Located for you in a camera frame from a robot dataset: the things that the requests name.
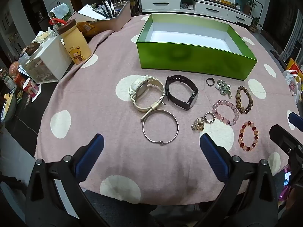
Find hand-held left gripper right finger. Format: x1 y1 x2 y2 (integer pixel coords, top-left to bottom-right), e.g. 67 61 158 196
199 133 278 227

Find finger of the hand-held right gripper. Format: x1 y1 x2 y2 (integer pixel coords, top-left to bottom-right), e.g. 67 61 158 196
269 124 303 156
288 112 303 130

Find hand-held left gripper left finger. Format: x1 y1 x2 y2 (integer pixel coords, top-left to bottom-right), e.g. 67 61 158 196
25 133 112 227

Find red orange bead bracelet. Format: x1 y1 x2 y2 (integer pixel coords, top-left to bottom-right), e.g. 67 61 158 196
238 121 259 152

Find pink bead bracelet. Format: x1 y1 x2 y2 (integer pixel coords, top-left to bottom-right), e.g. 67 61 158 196
212 100 239 126

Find silver bangle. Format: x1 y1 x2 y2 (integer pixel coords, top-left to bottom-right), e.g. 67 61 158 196
142 109 179 146

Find brown bead bracelet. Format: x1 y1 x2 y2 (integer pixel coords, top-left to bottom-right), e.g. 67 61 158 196
235 85 253 114

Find black wrist watch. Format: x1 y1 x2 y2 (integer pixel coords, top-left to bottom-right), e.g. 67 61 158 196
165 75 199 110

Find white wrist watch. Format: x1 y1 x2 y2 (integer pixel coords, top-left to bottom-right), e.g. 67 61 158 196
128 75 166 121

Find green cardboard box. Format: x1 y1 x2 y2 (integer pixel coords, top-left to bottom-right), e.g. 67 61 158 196
136 14 258 81

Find pink polka dot tablecloth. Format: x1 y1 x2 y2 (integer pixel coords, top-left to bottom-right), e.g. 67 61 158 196
35 14 300 205

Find white plastic bag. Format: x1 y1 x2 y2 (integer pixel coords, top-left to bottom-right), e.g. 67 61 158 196
283 70 303 104

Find yellow paper bag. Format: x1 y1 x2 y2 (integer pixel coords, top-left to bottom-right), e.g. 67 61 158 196
286 58 303 76

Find red snack packet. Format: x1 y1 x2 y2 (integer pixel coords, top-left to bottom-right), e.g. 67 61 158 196
15 73 40 100

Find bowl of food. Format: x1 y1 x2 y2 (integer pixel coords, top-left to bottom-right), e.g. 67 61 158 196
0 91 17 123

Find small potted plant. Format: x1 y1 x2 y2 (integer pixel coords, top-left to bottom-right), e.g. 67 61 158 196
249 16 264 33

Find white drawer organizer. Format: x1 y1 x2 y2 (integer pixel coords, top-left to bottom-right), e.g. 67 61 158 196
24 37 73 84

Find yellow bear bottle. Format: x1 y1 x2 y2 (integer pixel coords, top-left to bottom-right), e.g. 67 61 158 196
49 18 92 65

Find tall potted plant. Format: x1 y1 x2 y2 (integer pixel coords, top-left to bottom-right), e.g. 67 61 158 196
243 0 258 15

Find brown round object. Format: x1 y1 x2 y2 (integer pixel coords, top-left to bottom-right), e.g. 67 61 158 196
26 43 41 56

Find orange snack bag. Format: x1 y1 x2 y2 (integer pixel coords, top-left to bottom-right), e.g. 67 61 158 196
77 21 101 37

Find pink pen holder box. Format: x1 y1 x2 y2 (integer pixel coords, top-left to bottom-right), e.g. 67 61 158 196
77 0 132 36

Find white paper stack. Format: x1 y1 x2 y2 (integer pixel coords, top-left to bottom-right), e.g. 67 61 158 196
78 4 108 21

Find white green packet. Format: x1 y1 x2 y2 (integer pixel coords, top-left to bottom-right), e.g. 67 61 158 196
48 3 71 22

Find bunch of pens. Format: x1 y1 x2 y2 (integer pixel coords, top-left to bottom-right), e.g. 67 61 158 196
98 0 120 18

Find white tv cabinet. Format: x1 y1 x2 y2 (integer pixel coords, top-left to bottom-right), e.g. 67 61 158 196
140 0 252 26

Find gold chain rings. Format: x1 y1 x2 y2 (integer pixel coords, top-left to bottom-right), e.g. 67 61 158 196
191 117 205 132

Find grey green bead bracelet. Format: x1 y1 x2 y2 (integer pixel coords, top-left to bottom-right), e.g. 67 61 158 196
215 79 232 99

